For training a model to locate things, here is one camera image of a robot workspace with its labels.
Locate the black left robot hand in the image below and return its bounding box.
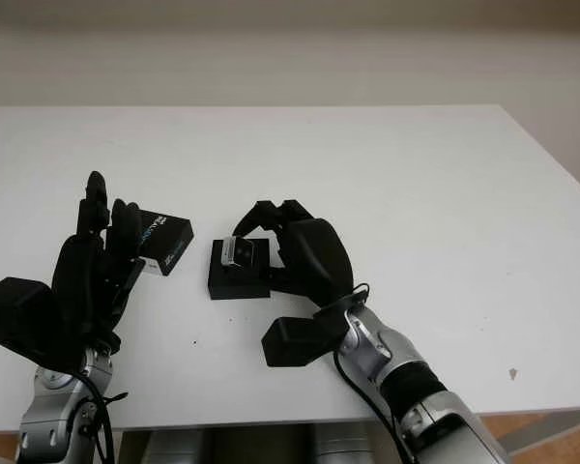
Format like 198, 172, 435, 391
51, 170, 149, 349

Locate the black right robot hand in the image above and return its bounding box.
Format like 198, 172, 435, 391
231, 198, 357, 308

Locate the black RealSense box lid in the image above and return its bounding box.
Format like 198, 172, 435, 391
137, 209, 195, 277

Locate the black box base with insert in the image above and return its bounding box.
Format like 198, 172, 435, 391
206, 237, 272, 301

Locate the grey right robot thigh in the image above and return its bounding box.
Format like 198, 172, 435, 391
313, 424, 373, 464

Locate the grey robot thigh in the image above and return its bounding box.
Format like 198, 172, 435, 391
144, 424, 209, 464
313, 424, 373, 464

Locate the grey left robot thigh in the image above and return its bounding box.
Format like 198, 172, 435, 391
144, 424, 209, 464

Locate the dark robot waist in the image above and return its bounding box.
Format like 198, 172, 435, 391
207, 427, 315, 464

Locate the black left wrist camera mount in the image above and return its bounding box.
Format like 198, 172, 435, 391
0, 276, 93, 373

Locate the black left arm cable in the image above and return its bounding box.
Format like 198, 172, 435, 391
76, 366, 130, 464

